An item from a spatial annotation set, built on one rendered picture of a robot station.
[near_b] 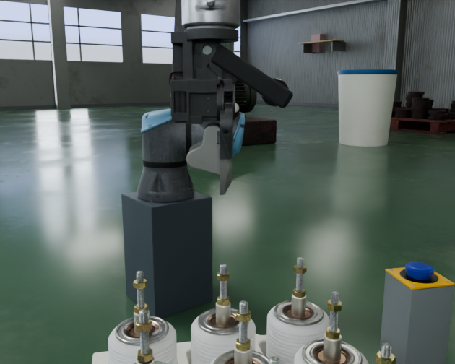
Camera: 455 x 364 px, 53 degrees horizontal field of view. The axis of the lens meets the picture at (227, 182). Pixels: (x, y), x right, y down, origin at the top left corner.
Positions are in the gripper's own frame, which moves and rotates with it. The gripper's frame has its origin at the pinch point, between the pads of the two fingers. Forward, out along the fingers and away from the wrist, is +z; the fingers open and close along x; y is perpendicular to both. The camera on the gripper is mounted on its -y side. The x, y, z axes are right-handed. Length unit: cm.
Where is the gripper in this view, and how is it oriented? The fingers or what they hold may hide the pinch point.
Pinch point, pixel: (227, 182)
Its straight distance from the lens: 63.7
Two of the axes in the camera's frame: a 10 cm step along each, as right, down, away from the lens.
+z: 0.0, 9.8, 2.1
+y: -10.0, 0.0, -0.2
